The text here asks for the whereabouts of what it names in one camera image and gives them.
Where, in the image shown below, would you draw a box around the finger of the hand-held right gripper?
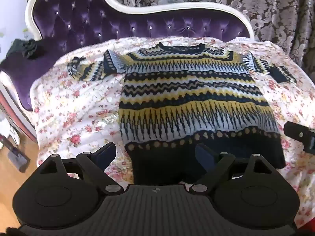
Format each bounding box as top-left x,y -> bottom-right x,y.
283,121 -> 315,153

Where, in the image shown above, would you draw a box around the red cloth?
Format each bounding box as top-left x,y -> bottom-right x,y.
298,214 -> 315,236

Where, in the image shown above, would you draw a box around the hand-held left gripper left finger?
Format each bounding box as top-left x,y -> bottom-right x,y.
39,142 -> 125,195

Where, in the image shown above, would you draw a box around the black cloth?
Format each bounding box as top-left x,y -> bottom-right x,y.
5,39 -> 47,60

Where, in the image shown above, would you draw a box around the yellow black patterned knit sweater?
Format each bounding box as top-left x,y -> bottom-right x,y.
67,42 -> 297,185

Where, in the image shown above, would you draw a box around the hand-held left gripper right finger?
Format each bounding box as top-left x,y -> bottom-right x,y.
189,144 -> 272,194

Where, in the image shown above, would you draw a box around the purple tufted velvet sofa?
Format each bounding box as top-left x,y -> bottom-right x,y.
0,0 -> 255,143

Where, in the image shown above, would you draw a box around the floral quilted blanket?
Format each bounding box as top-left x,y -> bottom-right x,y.
30,36 -> 315,227

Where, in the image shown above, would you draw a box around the grey damask curtain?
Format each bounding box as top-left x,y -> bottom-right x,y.
30,0 -> 315,75

